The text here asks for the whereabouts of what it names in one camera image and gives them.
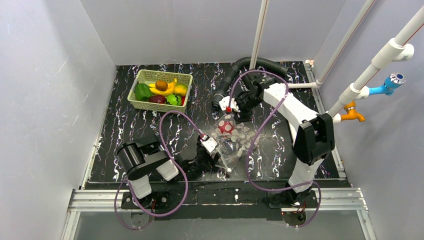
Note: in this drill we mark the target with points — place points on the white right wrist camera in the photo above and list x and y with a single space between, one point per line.
228 103

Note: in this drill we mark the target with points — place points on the white PVC pipe frame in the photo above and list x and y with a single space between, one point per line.
397 49

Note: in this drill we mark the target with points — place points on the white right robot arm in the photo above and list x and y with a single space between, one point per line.
314 137

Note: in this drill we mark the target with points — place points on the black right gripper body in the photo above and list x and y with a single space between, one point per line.
240 110

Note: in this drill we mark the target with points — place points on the clear zip top bag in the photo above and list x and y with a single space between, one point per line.
233 147

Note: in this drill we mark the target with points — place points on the orange tap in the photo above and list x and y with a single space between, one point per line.
351 113

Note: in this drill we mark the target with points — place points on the dark green bell pepper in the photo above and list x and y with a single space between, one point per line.
142 92

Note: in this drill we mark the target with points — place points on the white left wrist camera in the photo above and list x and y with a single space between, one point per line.
209 143

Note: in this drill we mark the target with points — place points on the brown fake kiwi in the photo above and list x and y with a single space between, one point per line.
161 85

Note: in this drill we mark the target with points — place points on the yellow fake banana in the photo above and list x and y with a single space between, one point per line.
165 93

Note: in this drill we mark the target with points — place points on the green plastic basket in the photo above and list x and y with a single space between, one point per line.
151 76

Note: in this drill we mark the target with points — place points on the aluminium frame rail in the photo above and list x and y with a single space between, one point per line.
110 200

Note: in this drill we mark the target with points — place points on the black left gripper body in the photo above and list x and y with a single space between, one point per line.
205 156

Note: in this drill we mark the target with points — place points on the blue tap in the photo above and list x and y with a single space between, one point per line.
392 82

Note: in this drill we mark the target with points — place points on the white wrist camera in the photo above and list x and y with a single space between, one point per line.
209 143
228 103

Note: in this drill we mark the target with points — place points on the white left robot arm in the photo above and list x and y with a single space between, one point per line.
141 157

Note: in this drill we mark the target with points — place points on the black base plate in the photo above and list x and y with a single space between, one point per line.
220 200

